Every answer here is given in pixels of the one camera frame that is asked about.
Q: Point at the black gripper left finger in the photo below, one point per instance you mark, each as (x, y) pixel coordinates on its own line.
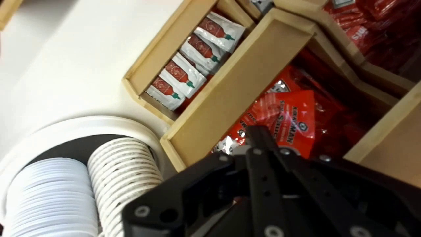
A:
(263, 185)

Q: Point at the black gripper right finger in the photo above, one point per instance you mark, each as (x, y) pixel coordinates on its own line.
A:
(342, 206)

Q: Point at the white sriracha sauce sachet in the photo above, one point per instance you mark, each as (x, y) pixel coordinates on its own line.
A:
(164, 92)
(204, 49)
(218, 28)
(181, 74)

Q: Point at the red sachets pile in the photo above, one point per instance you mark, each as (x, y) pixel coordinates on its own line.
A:
(258, 110)
(376, 27)

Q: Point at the wooden tiered condiment organizer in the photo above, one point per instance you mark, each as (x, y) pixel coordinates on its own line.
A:
(245, 87)

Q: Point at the printed paper cup stack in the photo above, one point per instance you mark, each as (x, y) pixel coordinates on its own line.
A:
(122, 175)

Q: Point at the white condiment sachets pile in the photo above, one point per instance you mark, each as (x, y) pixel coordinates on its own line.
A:
(262, 4)

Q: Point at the white round cup holder base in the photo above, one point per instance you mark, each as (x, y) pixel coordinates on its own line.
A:
(87, 125)

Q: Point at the white paper plates stack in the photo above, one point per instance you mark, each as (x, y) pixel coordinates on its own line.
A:
(47, 198)

